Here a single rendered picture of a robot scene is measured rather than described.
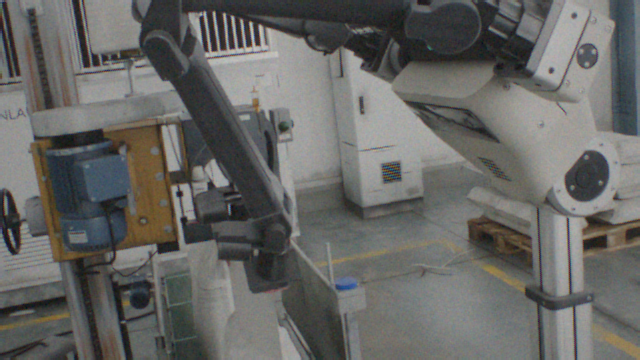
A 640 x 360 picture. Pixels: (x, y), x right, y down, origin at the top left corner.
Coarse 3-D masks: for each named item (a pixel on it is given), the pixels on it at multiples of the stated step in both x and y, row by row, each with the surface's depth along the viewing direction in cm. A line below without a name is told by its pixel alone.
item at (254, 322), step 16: (240, 272) 148; (240, 288) 150; (240, 304) 152; (256, 304) 144; (272, 304) 135; (240, 320) 155; (256, 320) 146; (272, 320) 138; (224, 336) 171; (240, 336) 156; (256, 336) 148; (272, 336) 140; (288, 336) 161; (224, 352) 170; (240, 352) 155; (256, 352) 148; (272, 352) 142; (288, 352) 150
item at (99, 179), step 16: (80, 160) 149; (96, 160) 144; (112, 160) 147; (80, 176) 145; (96, 176) 144; (112, 176) 147; (128, 176) 149; (80, 192) 148; (96, 192) 145; (112, 192) 147; (128, 192) 150
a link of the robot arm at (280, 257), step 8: (288, 240) 118; (256, 248) 116; (288, 248) 117; (264, 256) 117; (272, 256) 116; (280, 256) 117; (288, 256) 120; (264, 264) 120; (272, 264) 119; (280, 264) 120
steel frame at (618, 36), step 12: (612, 0) 656; (624, 0) 650; (636, 0) 624; (612, 12) 658; (624, 12) 653; (636, 12) 626; (624, 24) 656; (636, 24) 628; (612, 36) 663; (624, 36) 659; (636, 36) 630; (612, 48) 665; (624, 48) 662; (636, 48) 632; (612, 60) 667; (624, 60) 665; (636, 60) 635; (612, 72) 670; (624, 72) 667; (636, 72) 638; (612, 84) 672; (624, 84) 670; (636, 84) 641; (612, 96) 675; (624, 96) 673; (636, 96) 642; (624, 108) 676; (636, 108) 645; (624, 120) 679; (636, 120) 648; (624, 132) 682; (636, 132) 650
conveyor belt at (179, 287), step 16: (176, 272) 359; (176, 288) 334; (192, 288) 331; (176, 304) 312; (192, 304) 309; (176, 320) 293; (192, 320) 291; (176, 336) 276; (192, 336) 274; (192, 352) 259
